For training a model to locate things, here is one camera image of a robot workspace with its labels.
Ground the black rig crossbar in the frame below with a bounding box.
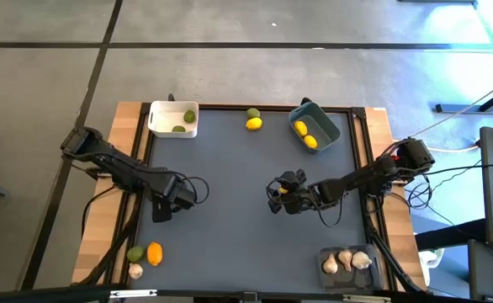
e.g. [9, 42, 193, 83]
[0, 284, 493, 303]

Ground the dark grey equipment box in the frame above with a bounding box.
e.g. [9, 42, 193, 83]
[467, 238, 493, 302]

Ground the white plastic object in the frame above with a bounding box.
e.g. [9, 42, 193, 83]
[416, 247, 446, 288]

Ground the black metal table frame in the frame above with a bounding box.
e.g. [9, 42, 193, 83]
[118, 102, 399, 295]

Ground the grey table mat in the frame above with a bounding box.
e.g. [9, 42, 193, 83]
[129, 108, 368, 292]

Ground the dark grey plastic basket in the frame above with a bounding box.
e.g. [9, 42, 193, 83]
[315, 244, 383, 295]

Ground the white plastic basket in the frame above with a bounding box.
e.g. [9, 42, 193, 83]
[146, 99, 200, 140]

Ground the teal plastic basket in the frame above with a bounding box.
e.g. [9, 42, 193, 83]
[288, 101, 342, 155]

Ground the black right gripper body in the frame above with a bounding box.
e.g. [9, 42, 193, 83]
[271, 171, 320, 215]

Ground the silver metal bracket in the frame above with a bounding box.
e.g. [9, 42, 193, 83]
[342, 294, 393, 303]
[109, 289, 158, 299]

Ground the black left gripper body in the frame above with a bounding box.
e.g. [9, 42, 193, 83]
[151, 176, 198, 224]

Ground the white cable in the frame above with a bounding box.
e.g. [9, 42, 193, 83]
[406, 73, 493, 140]

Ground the yellow cable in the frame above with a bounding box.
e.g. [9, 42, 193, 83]
[427, 142, 481, 154]

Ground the black diagonal beam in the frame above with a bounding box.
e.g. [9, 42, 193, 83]
[414, 217, 487, 252]

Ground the dark stand foot bar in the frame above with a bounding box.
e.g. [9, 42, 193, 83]
[434, 82, 493, 114]

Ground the black cable sleeve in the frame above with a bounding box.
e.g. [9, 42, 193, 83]
[74, 201, 143, 287]
[363, 197, 427, 295]

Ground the orange-yellow lemon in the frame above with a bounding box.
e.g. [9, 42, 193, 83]
[146, 242, 164, 267]

